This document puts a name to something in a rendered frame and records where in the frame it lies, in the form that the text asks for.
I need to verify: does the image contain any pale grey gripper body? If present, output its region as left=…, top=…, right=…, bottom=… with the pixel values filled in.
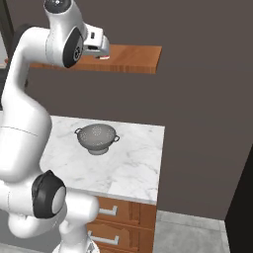
left=81, top=34, right=111, bottom=59

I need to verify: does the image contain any wooden counter cabinet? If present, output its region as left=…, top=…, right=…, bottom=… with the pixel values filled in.
left=86, top=195, right=158, bottom=253

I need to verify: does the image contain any grey metal colander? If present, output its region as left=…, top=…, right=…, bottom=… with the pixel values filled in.
left=73, top=124, right=121, bottom=156

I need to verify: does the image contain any wooden drawer front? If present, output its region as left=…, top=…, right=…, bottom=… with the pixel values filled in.
left=94, top=196, right=142, bottom=225
left=86, top=222, right=140, bottom=253

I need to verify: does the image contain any wooden wall shelf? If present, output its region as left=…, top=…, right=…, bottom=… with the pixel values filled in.
left=29, top=43, right=163, bottom=75

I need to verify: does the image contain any silver drawer handle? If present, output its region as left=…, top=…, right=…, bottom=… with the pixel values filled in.
left=87, top=229, right=120, bottom=247
left=98, top=205, right=119, bottom=217

